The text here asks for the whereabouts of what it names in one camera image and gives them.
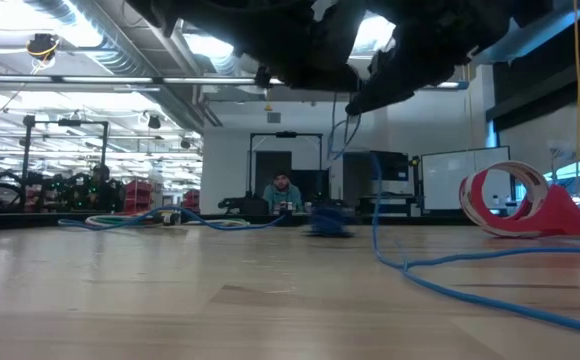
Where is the white whiteboard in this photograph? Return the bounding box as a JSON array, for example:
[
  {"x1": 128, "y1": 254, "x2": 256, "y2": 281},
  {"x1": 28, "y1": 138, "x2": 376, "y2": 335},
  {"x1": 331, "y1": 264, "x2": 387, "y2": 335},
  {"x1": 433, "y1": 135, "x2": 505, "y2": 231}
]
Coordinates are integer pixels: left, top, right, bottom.
[{"x1": 421, "y1": 145, "x2": 513, "y2": 212}]

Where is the green and blue cable bundle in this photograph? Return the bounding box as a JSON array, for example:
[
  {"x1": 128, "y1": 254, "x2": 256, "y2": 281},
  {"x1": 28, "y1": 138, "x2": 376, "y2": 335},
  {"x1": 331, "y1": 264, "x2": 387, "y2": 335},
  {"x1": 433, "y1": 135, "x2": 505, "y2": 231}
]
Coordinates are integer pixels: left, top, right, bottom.
[{"x1": 58, "y1": 204, "x2": 291, "y2": 232}]

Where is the coiled coloured cable bundle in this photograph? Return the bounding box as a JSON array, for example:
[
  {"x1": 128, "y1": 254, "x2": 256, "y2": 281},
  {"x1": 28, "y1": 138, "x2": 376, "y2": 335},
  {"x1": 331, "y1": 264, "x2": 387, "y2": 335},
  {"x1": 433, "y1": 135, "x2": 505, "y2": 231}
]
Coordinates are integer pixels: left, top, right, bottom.
[{"x1": 83, "y1": 213, "x2": 251, "y2": 227}]

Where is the black cabinet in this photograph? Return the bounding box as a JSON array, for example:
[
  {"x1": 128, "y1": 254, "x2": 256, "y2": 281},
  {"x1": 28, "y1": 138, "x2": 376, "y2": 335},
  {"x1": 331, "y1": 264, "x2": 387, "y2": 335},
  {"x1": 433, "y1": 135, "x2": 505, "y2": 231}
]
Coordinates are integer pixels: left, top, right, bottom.
[{"x1": 369, "y1": 151, "x2": 411, "y2": 196}]

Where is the person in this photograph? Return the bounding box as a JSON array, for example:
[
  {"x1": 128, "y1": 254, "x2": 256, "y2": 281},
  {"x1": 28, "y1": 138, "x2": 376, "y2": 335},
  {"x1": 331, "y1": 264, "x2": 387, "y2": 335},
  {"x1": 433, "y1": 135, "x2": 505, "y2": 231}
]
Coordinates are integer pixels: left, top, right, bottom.
[
  {"x1": 262, "y1": 170, "x2": 305, "y2": 214},
  {"x1": 92, "y1": 163, "x2": 115, "y2": 194}
]

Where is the red tool cabinet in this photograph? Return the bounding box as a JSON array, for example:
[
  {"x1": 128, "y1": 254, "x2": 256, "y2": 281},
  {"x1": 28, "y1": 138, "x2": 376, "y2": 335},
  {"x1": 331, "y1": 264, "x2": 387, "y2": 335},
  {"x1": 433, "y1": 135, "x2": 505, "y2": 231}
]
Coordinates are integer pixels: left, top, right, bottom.
[{"x1": 118, "y1": 179, "x2": 155, "y2": 216}]

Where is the long blue cord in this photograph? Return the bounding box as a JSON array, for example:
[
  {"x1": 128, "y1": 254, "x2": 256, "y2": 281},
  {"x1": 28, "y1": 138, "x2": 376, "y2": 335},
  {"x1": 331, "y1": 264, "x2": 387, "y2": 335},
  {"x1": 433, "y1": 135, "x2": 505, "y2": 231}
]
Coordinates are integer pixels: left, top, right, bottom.
[{"x1": 327, "y1": 91, "x2": 580, "y2": 340}]

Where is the red tape dispenser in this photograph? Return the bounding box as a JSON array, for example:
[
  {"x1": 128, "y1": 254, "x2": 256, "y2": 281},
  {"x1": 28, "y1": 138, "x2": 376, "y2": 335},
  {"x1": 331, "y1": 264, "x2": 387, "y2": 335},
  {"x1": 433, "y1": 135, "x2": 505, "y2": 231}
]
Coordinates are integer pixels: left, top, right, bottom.
[{"x1": 458, "y1": 160, "x2": 580, "y2": 239}]

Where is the black ceiling device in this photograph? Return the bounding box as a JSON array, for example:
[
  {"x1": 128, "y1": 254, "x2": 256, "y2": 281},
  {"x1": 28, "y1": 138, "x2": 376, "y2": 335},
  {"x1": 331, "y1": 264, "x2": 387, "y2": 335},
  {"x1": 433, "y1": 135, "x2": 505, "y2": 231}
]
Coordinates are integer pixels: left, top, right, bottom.
[{"x1": 25, "y1": 32, "x2": 61, "y2": 62}]

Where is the background robot rig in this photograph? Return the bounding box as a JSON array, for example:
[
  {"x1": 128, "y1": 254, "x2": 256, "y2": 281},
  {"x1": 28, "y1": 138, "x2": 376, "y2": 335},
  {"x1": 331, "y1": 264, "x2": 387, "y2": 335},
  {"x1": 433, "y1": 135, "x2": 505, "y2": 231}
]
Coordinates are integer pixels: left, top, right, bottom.
[{"x1": 0, "y1": 113, "x2": 126, "y2": 214}]

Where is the yellow hanging cable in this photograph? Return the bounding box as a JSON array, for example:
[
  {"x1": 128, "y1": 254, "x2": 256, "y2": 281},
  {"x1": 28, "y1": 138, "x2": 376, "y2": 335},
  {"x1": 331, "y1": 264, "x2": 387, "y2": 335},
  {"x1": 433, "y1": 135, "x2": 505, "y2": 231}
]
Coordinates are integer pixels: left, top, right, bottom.
[{"x1": 572, "y1": 0, "x2": 580, "y2": 171}]

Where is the green coiled cable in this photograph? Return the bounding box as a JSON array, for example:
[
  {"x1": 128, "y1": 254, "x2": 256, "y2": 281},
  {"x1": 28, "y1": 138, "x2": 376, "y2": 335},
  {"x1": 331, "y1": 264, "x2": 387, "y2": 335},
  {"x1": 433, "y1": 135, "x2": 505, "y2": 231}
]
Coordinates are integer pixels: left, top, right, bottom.
[{"x1": 94, "y1": 214, "x2": 164, "y2": 225}]

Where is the black metal table frame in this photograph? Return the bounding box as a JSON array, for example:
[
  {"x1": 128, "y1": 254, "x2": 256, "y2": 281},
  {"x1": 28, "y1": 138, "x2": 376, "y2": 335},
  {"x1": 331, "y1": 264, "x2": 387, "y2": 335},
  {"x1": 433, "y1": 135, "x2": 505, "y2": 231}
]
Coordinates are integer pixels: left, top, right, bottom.
[{"x1": 0, "y1": 212, "x2": 486, "y2": 232}]

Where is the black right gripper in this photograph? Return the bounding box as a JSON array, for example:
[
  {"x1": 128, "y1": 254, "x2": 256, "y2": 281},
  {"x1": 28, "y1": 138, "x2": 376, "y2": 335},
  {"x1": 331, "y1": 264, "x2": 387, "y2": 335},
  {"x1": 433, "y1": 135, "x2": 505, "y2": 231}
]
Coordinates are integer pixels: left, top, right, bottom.
[{"x1": 344, "y1": 0, "x2": 517, "y2": 116}]

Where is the long light bar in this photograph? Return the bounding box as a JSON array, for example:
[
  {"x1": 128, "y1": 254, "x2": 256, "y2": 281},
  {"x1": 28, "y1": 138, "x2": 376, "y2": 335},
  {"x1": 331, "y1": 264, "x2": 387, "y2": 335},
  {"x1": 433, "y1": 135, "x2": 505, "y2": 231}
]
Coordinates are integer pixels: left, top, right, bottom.
[{"x1": 0, "y1": 74, "x2": 470, "y2": 91}]

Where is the silver ventilation duct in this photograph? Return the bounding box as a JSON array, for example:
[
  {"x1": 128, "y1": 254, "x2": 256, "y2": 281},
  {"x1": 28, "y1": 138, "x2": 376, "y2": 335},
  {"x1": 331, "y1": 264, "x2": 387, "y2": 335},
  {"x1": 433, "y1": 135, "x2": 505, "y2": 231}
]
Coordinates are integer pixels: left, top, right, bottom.
[{"x1": 24, "y1": 0, "x2": 224, "y2": 129}]

